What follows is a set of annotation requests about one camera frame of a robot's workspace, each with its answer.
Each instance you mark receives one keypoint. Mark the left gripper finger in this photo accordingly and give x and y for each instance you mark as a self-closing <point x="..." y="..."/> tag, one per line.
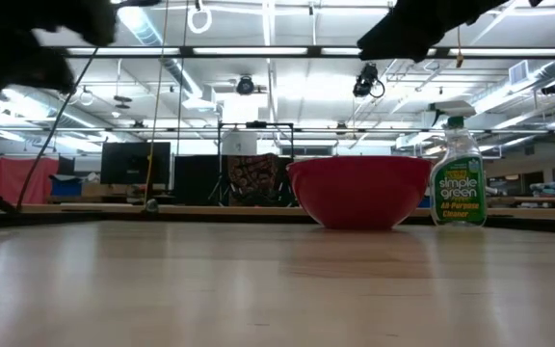
<point x="48" y="72"/>
<point x="75" y="19"/>

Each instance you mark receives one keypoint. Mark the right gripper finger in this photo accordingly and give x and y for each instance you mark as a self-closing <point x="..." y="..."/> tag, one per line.
<point x="393" y="36"/>

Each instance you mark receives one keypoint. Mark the red cloth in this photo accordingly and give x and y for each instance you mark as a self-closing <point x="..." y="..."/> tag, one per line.
<point x="22" y="180"/>

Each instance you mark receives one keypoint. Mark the blue storage box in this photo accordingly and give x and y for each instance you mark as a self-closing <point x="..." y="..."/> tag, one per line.
<point x="65" y="187"/>

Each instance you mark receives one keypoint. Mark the black computer monitor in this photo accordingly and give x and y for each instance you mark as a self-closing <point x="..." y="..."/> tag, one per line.
<point x="135" y="164"/>

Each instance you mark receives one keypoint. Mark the large red plastic bowl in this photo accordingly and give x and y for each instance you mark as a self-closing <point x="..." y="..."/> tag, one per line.
<point x="359" y="193"/>

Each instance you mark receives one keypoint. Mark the grey round desk grommet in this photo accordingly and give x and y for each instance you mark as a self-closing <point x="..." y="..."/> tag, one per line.
<point x="151" y="206"/>

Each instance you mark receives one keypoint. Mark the green cleaner spray bottle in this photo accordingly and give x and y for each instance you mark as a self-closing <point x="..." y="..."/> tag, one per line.
<point x="458" y="193"/>

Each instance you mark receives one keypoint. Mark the patterned chair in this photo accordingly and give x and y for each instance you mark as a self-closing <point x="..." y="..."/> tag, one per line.
<point x="256" y="178"/>

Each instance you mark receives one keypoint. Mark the black overhead camera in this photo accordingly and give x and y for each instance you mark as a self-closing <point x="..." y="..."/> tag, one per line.
<point x="366" y="79"/>

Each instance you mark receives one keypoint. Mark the silver ceiling air duct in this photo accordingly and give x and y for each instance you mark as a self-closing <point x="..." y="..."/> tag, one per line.
<point x="152" y="36"/>

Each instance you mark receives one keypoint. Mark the round black ceiling camera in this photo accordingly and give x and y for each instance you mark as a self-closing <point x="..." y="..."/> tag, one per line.
<point x="245" y="86"/>

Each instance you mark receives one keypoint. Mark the black aluminium rig frame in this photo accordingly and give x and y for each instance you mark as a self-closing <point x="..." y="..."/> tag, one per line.
<point x="113" y="220"/>

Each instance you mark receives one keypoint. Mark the black tripod stand frame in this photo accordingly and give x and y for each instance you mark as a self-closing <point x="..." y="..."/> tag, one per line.
<point x="256" y="125"/>

